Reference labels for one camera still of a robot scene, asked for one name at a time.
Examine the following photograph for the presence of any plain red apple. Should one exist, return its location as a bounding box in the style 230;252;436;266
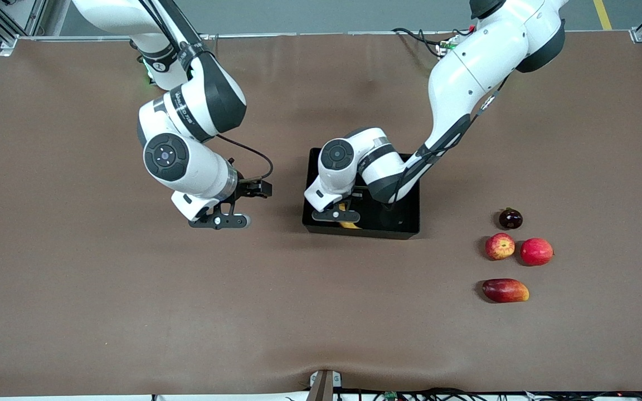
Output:
520;238;555;266

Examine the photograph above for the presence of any metal table edge strip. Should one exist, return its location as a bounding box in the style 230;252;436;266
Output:
0;29;634;43

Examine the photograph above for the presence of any brown table mat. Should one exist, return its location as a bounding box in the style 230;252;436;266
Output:
0;31;642;397

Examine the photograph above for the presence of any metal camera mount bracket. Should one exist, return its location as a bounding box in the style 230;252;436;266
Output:
306;369;343;401

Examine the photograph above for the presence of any black power cable bundle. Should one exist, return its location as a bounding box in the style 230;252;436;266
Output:
392;27;461;56

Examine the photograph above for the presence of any yellow floor tape strip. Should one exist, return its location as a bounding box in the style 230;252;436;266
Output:
593;0;613;31

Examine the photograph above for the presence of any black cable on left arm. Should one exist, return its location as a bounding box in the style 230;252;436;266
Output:
385;75;510;211

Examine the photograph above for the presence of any black plastic box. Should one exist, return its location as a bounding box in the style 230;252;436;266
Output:
302;148;421;240

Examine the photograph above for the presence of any red yellow mango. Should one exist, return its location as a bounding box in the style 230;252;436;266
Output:
482;278;530;304

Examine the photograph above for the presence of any red yellow apple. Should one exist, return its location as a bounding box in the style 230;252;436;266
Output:
485;233;516;261

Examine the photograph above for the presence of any yellow banana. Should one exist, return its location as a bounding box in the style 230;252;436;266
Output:
339;203;362;230

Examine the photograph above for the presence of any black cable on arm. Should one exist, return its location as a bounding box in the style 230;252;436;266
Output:
138;0;275;182
385;75;510;211

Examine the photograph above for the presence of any dark purple mangosteen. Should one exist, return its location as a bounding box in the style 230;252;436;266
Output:
499;208;523;230

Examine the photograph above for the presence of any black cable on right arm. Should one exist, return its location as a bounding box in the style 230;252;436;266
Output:
138;0;275;182

